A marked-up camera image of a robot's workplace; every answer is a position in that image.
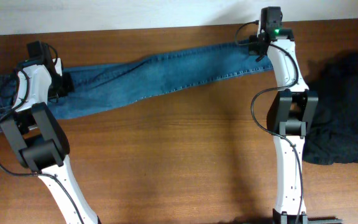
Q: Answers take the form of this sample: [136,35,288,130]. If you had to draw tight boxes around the blue denim jeans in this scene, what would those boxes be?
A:
[0,40,275,133]

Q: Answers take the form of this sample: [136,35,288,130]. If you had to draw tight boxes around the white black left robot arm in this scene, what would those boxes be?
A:
[0,40,100,223]

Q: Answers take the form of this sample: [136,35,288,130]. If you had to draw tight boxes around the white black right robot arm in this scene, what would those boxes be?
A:
[249,6,318,224]

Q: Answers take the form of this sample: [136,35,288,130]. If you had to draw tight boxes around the black cloth garment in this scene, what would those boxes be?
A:
[303,52,358,165]

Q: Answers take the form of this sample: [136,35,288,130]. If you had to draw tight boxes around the grey metal bracket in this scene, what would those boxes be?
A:
[308,218,343,224]

